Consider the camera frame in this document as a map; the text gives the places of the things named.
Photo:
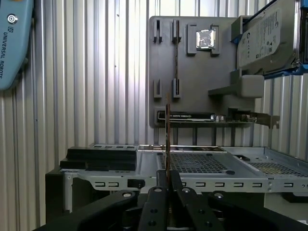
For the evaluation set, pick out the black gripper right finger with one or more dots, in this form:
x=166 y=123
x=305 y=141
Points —
x=190 y=211

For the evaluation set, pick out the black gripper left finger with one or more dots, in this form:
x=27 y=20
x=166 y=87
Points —
x=154 y=211

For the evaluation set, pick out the blue RAM stick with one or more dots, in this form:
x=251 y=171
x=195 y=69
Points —
x=168 y=134
x=176 y=62

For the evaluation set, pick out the black open PC case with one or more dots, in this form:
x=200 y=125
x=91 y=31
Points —
x=149 y=164

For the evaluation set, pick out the grey parts rack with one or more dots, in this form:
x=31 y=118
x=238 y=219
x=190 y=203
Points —
x=204 y=79

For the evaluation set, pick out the silver CPU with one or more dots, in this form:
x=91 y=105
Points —
x=205 y=39

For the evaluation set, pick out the hard disk in blue carrier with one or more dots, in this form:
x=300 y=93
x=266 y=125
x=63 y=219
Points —
x=262 y=38

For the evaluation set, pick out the graphics card with metal bracket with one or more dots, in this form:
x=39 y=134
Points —
x=187 y=116

